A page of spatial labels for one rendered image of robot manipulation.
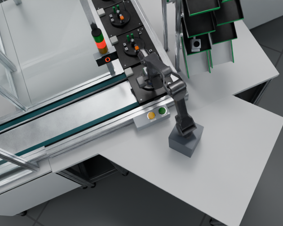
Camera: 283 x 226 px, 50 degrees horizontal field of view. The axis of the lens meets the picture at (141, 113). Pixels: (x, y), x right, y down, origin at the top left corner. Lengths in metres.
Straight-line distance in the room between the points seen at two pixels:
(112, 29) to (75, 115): 0.62
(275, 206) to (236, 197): 0.97
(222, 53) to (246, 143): 0.54
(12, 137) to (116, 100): 0.67
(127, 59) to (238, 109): 0.74
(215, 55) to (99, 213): 1.60
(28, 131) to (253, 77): 1.42
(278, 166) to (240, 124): 0.98
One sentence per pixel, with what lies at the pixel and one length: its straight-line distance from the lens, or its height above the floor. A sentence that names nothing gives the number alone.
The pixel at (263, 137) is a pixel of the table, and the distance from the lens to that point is 1.87.
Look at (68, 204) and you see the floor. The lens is 2.74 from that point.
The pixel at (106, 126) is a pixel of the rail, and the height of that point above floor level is 0.96.
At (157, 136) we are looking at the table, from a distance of 1.80.
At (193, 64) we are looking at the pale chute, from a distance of 1.79.
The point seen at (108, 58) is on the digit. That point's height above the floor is 1.21.
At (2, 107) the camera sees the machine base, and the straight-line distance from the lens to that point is 2.17.
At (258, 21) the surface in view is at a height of 0.25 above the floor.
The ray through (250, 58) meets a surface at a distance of 2.07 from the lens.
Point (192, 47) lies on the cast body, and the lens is 1.59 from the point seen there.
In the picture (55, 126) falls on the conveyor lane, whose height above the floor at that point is 0.92.
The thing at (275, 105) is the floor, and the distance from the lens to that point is 2.93.
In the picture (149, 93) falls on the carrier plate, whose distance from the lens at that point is 1.78.
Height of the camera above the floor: 2.59
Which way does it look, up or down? 68 degrees down
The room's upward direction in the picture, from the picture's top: 16 degrees counter-clockwise
